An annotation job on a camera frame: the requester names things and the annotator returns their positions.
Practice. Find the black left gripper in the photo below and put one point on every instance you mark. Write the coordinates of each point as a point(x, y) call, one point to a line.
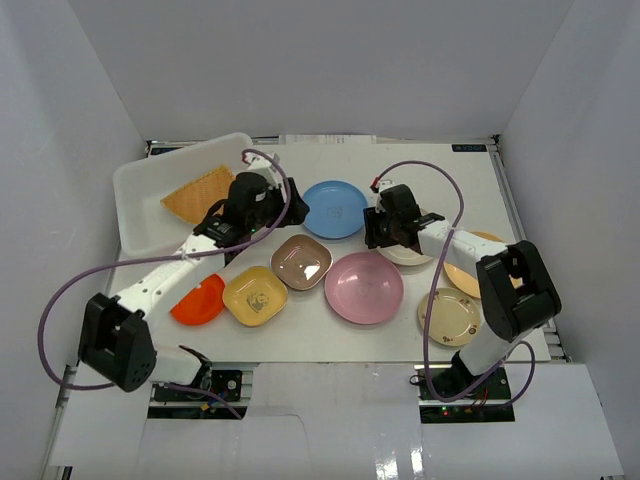
point(291, 201)

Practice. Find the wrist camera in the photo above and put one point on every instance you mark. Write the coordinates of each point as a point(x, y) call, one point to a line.
point(259, 165)
point(377, 187)

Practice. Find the white plastic bin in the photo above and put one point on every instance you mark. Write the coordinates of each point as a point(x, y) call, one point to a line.
point(146, 227)

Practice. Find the beige floral round plate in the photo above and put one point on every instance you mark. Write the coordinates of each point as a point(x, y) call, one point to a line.
point(455, 318)

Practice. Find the paper sheet at back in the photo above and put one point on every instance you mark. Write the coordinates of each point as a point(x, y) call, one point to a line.
point(326, 139)

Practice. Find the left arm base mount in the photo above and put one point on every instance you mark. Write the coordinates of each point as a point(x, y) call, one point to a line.
point(167, 403)

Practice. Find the yellow square panda plate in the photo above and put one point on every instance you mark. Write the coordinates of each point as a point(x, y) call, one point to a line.
point(255, 296)

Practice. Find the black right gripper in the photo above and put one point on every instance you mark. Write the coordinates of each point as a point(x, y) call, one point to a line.
point(373, 237)

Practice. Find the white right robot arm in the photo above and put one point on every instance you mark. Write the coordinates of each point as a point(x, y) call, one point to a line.
point(517, 294)

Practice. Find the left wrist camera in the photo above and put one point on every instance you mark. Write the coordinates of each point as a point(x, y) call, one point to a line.
point(259, 165)

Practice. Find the pink round plate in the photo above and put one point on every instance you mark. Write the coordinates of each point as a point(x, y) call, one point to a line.
point(364, 288)

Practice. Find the brown square plate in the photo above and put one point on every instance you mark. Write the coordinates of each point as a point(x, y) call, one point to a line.
point(301, 262)

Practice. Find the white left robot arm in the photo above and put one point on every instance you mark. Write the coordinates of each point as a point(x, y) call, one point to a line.
point(116, 339)

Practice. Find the woven bamboo fan tray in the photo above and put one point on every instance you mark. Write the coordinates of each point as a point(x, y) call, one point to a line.
point(192, 201)

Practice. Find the blue round plate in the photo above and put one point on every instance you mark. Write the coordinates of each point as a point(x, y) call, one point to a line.
point(336, 209)

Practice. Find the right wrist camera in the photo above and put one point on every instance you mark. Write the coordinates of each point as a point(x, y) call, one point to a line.
point(377, 187)

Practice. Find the orange round plate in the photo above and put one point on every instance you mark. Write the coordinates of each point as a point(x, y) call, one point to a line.
point(202, 304)

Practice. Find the cream white round plate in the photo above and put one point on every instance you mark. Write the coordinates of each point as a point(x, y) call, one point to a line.
point(403, 256)

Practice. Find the yellow round plate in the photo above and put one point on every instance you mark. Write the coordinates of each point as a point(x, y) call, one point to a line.
point(464, 281)

